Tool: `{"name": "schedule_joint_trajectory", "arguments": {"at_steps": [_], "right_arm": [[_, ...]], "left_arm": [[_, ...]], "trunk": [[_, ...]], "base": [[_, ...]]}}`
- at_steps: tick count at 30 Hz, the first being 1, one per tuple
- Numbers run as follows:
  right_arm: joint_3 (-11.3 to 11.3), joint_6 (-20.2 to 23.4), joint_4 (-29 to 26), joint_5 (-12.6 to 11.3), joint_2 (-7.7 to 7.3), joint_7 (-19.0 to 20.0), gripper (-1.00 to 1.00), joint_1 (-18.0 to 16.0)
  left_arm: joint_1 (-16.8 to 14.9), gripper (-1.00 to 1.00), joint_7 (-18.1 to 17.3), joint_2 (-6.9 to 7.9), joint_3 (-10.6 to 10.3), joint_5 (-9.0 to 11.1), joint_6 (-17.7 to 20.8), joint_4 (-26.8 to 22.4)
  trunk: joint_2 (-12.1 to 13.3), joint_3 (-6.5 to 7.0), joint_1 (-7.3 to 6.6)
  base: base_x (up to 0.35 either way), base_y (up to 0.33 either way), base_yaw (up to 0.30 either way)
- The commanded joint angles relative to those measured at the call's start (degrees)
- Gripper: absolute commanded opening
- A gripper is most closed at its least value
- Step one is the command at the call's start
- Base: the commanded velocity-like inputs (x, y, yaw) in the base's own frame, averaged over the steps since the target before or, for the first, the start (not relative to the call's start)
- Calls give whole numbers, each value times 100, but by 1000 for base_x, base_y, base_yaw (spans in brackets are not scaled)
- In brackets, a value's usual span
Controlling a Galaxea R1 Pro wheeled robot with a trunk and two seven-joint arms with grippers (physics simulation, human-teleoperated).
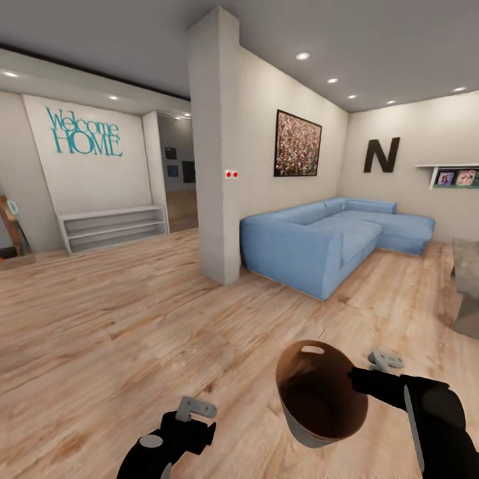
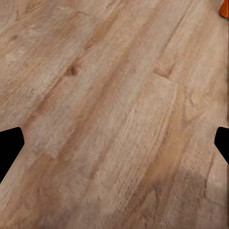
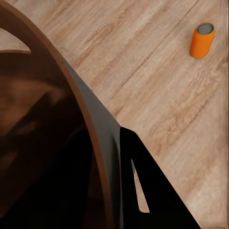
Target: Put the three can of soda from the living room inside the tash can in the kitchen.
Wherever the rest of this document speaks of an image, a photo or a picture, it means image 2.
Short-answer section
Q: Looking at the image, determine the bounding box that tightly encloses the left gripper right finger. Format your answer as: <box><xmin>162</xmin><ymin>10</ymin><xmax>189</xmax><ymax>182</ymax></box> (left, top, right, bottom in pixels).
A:
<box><xmin>214</xmin><ymin>126</ymin><xmax>229</xmax><ymax>164</ymax></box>

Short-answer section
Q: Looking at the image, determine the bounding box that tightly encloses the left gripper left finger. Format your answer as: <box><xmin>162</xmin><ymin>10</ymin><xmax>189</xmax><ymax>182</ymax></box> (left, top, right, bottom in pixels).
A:
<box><xmin>0</xmin><ymin>127</ymin><xmax>24</xmax><ymax>183</ymax></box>

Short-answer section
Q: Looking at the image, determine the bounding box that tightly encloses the can of soda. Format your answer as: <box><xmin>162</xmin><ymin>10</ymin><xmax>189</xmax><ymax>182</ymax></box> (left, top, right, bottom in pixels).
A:
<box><xmin>219</xmin><ymin>0</ymin><xmax>229</xmax><ymax>19</ymax></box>

